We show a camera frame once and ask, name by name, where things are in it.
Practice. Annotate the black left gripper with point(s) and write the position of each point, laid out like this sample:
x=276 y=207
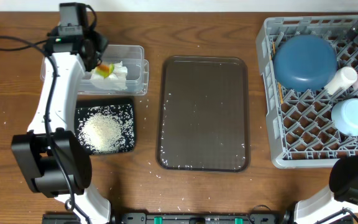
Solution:
x=100 y=43

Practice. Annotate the green yellow snack wrapper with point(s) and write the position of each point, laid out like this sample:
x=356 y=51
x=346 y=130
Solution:
x=104 y=70

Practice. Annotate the white napkin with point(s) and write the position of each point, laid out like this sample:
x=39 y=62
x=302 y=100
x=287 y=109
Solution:
x=116 y=81

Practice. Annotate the cream white cup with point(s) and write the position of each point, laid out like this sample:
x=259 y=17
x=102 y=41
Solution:
x=343 y=79

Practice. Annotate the dark blue plate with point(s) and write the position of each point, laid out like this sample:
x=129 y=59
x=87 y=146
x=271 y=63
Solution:
x=305 y=62

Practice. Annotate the light blue bowl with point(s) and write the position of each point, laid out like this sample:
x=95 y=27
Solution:
x=345 y=117

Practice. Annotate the pile of white rice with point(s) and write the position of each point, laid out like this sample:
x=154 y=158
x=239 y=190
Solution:
x=101 y=132

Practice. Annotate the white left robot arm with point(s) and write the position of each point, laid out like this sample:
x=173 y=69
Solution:
x=50 y=157

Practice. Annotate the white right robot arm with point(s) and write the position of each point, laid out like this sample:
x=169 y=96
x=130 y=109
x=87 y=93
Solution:
x=336 y=201

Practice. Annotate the grey dishwasher rack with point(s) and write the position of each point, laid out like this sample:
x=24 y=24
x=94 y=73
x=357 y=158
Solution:
x=300 y=131

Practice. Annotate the clear plastic bin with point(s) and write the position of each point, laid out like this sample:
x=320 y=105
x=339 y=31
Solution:
x=132 y=71

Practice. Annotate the black tray bin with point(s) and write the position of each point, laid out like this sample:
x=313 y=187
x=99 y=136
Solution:
x=110 y=127

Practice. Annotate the brown serving tray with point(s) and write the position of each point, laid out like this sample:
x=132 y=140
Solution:
x=204 y=115

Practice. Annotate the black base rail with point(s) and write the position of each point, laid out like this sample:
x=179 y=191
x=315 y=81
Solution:
x=142 y=218

